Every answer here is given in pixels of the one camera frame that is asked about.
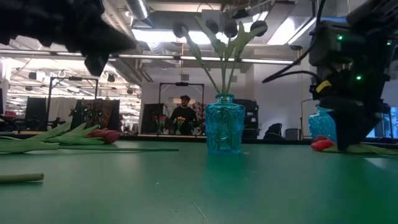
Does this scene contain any background orange tulip bouquet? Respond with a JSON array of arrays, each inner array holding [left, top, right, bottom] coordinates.
[[175, 115, 187, 135]]

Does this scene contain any green table mat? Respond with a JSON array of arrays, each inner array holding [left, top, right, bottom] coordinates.
[[0, 139, 398, 224]]

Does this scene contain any black panel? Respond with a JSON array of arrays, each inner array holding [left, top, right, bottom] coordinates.
[[141, 103, 165, 135]]

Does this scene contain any long ceiling tube light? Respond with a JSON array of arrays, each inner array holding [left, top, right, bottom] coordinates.
[[0, 49, 302, 66]]

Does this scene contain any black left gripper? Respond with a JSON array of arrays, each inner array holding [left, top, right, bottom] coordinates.
[[61, 0, 138, 78]]

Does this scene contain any black artificial tulip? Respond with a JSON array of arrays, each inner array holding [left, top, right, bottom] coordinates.
[[172, 21, 222, 95], [194, 15, 228, 95], [226, 20, 269, 95], [222, 19, 239, 95]]

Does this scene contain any round silver air duct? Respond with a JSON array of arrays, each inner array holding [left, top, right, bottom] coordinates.
[[126, 0, 150, 21]]

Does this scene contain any blue hobnail glass vase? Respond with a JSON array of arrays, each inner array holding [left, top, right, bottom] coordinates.
[[307, 104, 338, 143]]

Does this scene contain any background red tulip bouquet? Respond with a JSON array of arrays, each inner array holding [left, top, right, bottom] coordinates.
[[154, 114, 167, 135]]

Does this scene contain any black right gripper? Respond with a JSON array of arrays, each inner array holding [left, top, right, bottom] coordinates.
[[310, 67, 393, 153]]

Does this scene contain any blue medallion glass vase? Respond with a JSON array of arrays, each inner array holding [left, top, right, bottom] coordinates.
[[204, 93, 246, 155]]

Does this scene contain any patterned cloth panel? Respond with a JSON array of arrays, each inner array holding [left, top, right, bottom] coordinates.
[[73, 98, 121, 137]]

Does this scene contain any green stem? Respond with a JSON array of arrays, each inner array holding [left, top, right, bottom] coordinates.
[[0, 172, 45, 184]]

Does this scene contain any black camera rig frame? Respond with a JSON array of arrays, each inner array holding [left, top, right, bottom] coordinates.
[[46, 76, 100, 133], [158, 81, 206, 136]]

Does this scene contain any black cabinet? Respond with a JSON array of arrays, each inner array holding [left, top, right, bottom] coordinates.
[[233, 98, 261, 140]]

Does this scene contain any large rectangular metal duct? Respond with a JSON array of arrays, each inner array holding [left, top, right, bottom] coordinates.
[[267, 0, 321, 50]]

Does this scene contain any person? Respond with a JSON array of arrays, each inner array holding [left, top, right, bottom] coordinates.
[[169, 95, 200, 136]]

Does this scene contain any yellow tag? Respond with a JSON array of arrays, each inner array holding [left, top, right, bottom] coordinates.
[[315, 80, 333, 93]]

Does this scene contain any grey bin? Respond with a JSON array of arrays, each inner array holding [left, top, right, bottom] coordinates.
[[285, 128, 301, 140]]

